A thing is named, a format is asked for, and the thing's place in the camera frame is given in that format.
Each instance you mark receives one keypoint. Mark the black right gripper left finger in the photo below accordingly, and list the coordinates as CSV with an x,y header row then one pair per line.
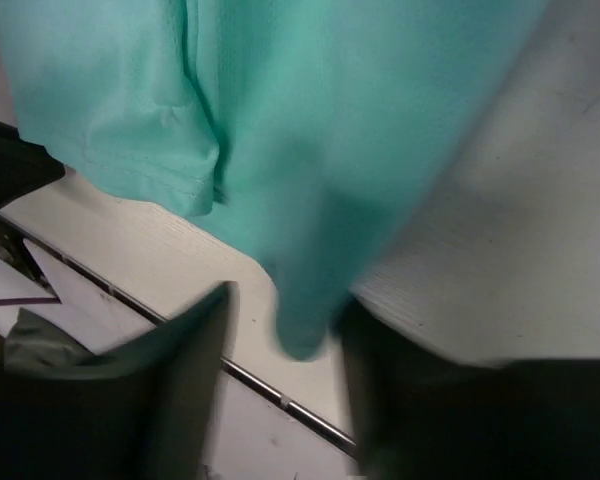
x,y
140,410

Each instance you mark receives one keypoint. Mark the teal green t-shirt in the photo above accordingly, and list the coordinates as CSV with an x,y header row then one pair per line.
x,y
302,133

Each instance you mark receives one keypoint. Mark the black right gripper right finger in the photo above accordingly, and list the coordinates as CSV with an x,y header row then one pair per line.
x,y
418,415

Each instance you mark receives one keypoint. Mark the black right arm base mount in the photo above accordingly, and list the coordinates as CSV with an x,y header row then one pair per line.
x,y
14,253

